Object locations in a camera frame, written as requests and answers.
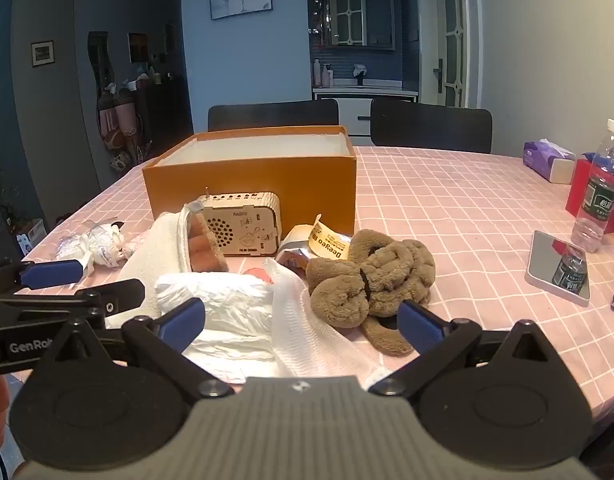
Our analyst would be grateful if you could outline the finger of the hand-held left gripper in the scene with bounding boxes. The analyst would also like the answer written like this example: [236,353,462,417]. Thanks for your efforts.
[0,279,146,328]
[0,258,84,293]

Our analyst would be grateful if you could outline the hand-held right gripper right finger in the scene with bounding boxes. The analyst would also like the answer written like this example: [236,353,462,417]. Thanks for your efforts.
[368,301,568,397]

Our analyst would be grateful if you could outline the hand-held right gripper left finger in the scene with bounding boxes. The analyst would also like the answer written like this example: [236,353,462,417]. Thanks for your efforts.
[37,298,234,399]

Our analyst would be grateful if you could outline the white towel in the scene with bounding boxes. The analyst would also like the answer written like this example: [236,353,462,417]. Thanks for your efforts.
[107,208,223,301]

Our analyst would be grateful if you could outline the white mesh cloth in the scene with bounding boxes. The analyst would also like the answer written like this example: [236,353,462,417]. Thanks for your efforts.
[244,258,393,386]

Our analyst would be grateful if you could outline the orange cardboard box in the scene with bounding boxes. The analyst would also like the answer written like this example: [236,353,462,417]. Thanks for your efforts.
[142,126,358,256]

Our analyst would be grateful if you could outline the cardboard box with blue print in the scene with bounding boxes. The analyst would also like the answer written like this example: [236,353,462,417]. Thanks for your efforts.
[14,218,48,256]

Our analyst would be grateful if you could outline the crumpled clear plastic package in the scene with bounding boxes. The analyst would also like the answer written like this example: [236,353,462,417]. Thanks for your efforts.
[54,222,138,276]

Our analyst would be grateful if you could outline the wooden radio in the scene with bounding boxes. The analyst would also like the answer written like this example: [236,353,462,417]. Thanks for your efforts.
[187,187,282,258]

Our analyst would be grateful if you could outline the pink checked tablecloth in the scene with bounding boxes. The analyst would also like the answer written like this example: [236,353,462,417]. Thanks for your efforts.
[0,145,614,461]

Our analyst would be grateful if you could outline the snack packet with yellow label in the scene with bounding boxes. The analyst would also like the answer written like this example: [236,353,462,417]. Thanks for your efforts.
[277,214,355,271]

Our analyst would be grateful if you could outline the flat white-framed mirror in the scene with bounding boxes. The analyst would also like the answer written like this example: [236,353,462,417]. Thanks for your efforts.
[525,230,592,307]

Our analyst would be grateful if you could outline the hanging pink bags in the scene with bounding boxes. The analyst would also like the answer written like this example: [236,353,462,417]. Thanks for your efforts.
[97,80,153,171]

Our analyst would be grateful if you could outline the dark sideboard cabinet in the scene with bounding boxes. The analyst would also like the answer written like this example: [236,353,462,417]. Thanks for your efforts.
[137,77,193,161]

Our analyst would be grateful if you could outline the black chair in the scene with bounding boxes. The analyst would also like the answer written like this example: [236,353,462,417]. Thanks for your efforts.
[370,97,494,154]
[207,99,340,133]

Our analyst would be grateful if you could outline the red box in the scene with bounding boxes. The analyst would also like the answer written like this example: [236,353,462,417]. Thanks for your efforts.
[565,158,614,234]

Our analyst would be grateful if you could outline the purple tissue pack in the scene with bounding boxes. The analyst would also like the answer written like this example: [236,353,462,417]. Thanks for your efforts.
[523,140,576,183]

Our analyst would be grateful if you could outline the clear plastic water bottle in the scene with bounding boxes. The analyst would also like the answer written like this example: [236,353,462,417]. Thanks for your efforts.
[571,119,614,254]

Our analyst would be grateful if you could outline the small framed picture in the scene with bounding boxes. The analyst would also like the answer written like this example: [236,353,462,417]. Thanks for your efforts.
[30,40,55,68]

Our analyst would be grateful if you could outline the white vanity cabinet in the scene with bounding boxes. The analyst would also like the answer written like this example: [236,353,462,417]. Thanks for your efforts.
[312,85,419,136]

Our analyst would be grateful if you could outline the white glazed door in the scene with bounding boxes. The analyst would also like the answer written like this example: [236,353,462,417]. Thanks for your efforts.
[419,0,480,109]

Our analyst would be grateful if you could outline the mirror cabinet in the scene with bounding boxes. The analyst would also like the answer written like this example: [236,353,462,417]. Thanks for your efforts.
[323,0,397,51]

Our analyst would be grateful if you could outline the wavy wall mirror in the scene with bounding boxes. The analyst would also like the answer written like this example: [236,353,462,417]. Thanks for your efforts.
[87,31,113,111]

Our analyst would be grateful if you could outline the dark wall picture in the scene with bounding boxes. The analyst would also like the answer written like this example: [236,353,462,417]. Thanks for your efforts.
[128,32,149,64]

